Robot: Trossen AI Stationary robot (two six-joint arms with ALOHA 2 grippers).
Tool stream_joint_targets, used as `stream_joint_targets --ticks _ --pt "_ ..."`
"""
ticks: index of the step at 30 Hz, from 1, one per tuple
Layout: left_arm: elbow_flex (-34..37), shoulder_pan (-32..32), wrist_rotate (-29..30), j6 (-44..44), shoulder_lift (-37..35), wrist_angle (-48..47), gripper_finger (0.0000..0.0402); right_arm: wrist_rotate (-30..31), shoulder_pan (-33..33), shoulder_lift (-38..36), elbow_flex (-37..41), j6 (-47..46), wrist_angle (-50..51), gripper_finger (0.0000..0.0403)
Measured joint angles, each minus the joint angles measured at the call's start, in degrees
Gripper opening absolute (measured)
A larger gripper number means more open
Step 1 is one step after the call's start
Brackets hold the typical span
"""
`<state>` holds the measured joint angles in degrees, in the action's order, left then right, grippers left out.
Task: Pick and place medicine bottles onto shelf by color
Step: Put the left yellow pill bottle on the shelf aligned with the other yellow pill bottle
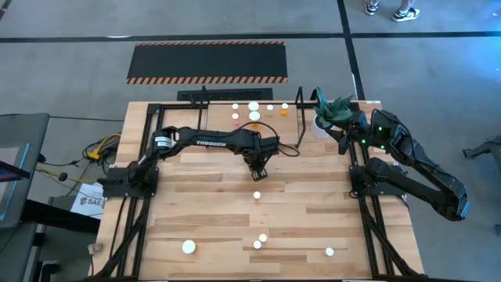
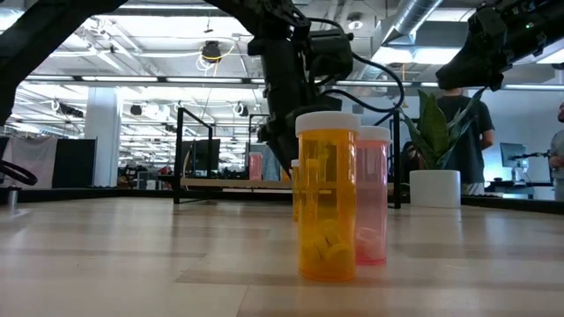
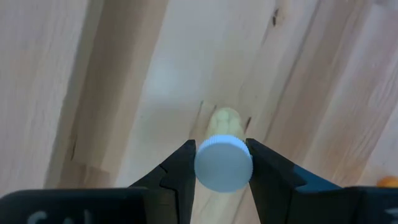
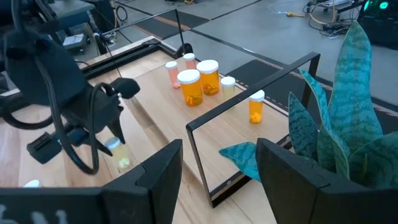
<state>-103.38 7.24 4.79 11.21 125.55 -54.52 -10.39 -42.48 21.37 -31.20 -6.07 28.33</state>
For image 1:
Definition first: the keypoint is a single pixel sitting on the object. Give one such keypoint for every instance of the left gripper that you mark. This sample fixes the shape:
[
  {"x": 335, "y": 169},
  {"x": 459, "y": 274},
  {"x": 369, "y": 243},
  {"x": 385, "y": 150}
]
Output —
[{"x": 260, "y": 150}]

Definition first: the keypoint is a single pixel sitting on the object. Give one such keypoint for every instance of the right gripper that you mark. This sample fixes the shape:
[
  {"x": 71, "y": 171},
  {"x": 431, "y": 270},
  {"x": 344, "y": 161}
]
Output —
[{"x": 358, "y": 131}]

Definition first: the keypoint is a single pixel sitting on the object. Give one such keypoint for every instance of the small orange medicine bottle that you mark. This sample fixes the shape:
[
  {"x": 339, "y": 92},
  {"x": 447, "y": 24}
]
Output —
[
  {"x": 284, "y": 106},
  {"x": 256, "y": 194},
  {"x": 257, "y": 244}
]

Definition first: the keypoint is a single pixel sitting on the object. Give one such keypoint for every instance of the small yellow medicine bottle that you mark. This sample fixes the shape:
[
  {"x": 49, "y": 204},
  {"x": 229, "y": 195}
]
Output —
[{"x": 269, "y": 107}]

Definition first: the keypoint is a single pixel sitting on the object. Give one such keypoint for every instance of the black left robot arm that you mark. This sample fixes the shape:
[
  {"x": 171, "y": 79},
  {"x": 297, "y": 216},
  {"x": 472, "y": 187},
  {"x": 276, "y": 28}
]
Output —
[{"x": 211, "y": 143}]

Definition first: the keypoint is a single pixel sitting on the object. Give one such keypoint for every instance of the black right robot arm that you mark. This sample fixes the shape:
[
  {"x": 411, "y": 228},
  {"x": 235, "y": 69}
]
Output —
[{"x": 422, "y": 184}]

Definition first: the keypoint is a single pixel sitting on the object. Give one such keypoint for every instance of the large white-capped medicine bottle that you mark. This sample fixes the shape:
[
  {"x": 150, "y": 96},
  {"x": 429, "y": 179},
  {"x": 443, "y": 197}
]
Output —
[{"x": 188, "y": 246}]

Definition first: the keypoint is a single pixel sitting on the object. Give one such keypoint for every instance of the small white-capped medicine bottle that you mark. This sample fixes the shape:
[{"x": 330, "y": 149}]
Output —
[{"x": 329, "y": 251}]

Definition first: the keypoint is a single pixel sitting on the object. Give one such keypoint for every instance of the green plant in white pot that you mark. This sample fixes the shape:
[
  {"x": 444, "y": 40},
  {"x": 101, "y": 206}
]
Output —
[{"x": 332, "y": 111}]

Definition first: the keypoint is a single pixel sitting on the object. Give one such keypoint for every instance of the black floor grate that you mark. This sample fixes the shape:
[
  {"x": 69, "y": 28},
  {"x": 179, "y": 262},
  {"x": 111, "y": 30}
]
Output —
[{"x": 235, "y": 94}]

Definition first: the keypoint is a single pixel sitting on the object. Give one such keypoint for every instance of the black hazard-striped floor mat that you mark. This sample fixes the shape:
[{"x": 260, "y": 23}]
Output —
[{"x": 207, "y": 60}]

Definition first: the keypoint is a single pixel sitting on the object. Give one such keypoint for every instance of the person's shoe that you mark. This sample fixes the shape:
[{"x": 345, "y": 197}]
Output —
[
  {"x": 407, "y": 15},
  {"x": 372, "y": 8}
]

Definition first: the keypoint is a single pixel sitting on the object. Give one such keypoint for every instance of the person's leg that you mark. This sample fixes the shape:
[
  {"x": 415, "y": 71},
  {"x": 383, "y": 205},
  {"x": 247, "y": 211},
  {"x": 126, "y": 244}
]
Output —
[{"x": 407, "y": 4}]

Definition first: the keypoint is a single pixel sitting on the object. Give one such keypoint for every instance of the brown crumpled lump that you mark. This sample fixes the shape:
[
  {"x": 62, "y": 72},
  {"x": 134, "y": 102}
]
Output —
[{"x": 96, "y": 248}]

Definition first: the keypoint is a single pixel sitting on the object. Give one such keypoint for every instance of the black round knob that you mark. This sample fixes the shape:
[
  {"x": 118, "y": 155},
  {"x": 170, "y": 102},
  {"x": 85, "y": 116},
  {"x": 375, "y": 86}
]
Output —
[{"x": 62, "y": 176}]

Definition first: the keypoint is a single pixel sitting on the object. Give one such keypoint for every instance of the dark monitor screen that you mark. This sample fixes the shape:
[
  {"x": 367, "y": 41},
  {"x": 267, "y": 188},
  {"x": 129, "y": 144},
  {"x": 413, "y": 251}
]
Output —
[{"x": 11, "y": 196}]

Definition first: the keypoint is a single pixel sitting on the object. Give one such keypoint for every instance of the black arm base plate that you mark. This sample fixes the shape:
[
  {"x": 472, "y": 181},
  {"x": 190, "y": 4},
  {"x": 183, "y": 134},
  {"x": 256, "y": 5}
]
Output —
[
  {"x": 117, "y": 190},
  {"x": 358, "y": 190}
]

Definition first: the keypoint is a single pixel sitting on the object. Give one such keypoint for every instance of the wooden shelf black metal frame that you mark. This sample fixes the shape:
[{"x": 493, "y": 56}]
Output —
[{"x": 219, "y": 121}]

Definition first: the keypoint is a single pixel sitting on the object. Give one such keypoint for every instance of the black aluminium table frame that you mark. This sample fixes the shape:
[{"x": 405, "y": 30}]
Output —
[{"x": 176, "y": 105}]

